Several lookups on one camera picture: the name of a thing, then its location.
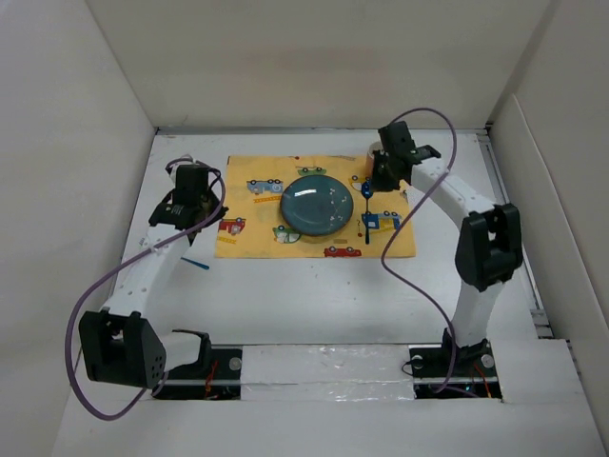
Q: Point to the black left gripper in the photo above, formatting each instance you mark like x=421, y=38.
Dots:
x=221, y=214

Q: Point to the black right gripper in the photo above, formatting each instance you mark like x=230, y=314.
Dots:
x=379, y=184

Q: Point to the blue metal spoon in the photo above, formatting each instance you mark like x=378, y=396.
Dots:
x=367, y=194

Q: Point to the pink ceramic mug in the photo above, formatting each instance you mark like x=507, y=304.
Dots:
x=376, y=160

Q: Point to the yellow cartoon print placemat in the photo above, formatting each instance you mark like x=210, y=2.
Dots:
x=254, y=228

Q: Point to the teal ceramic plate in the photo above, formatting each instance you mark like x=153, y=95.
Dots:
x=317, y=205

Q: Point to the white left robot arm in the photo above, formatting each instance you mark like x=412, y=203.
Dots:
x=120, y=345

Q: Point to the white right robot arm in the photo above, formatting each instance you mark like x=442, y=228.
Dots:
x=489, y=248

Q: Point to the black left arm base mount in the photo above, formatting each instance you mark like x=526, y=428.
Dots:
x=204, y=371

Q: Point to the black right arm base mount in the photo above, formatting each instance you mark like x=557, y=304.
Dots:
x=442, y=371

